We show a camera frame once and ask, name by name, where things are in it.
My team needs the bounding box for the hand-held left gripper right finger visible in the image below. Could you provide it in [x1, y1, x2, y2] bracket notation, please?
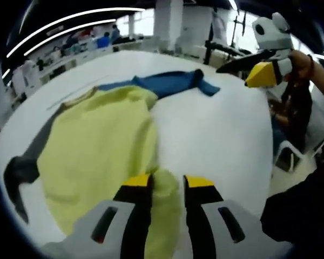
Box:
[183, 174, 276, 259]

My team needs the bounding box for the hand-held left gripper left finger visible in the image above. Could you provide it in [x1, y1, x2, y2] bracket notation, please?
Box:
[42, 173, 154, 259]

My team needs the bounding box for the yellow blue grey garment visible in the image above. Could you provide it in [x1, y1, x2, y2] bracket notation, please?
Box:
[4, 69, 221, 259]

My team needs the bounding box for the person's right hand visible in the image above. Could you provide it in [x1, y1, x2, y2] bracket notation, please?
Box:
[289, 50, 313, 80]

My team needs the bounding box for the black metal stand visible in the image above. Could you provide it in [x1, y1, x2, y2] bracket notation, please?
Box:
[204, 10, 249, 66]

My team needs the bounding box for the white plastic chair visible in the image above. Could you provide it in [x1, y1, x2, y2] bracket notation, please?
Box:
[275, 139, 306, 174]

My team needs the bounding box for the person's dark printed shirt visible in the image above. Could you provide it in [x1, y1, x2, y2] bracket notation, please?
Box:
[260, 161, 324, 245]

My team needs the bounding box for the curved ceiling light strip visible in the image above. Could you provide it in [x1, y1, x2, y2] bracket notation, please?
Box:
[6, 7, 146, 59]
[23, 18, 117, 56]

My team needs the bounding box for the white cabinet counter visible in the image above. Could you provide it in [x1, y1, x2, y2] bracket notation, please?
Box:
[12, 39, 141, 90]

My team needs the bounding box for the ceiling air vent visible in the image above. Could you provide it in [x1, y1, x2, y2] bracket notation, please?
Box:
[46, 26, 65, 36]

